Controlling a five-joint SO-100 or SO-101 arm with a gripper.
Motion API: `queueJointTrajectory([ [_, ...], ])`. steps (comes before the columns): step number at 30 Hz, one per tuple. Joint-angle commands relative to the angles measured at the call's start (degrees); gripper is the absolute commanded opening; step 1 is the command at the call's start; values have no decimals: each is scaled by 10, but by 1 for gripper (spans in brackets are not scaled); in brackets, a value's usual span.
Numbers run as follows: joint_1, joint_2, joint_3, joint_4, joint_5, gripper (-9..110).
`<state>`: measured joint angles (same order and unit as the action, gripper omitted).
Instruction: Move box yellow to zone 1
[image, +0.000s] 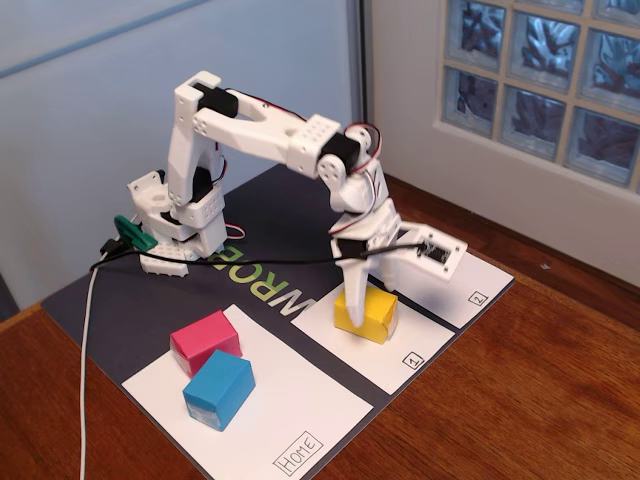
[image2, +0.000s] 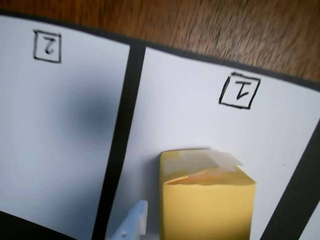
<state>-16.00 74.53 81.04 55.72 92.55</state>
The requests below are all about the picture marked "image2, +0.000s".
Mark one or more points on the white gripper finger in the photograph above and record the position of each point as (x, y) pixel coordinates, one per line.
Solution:
(132, 220)

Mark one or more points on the yellow paper box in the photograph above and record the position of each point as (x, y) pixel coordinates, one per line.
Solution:
(207, 210)

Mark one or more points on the dark printed mat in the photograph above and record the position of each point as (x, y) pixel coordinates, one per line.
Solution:
(128, 100)

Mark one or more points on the white paper sheet marked 1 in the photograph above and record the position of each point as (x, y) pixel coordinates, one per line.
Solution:
(195, 112)

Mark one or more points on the white paper sheet marked 2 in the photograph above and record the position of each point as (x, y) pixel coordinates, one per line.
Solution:
(37, 125)

